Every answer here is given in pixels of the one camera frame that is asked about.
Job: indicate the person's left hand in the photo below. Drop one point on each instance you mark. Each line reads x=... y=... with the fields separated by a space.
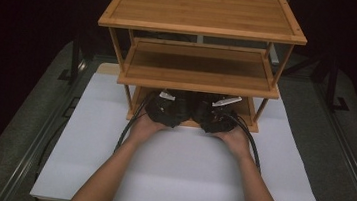
x=145 y=128

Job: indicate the dark metal stand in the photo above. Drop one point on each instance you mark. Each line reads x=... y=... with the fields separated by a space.
x=333 y=86
x=75 y=59

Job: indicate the person's right hand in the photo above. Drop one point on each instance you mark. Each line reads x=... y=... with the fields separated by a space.
x=235 y=141

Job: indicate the wooden three-tier shoe rack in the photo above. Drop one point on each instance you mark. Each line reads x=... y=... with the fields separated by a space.
x=204 y=12

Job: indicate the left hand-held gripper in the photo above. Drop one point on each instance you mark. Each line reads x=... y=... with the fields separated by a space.
x=167 y=109

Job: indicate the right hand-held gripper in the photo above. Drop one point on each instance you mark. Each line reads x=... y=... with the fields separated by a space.
x=216 y=116

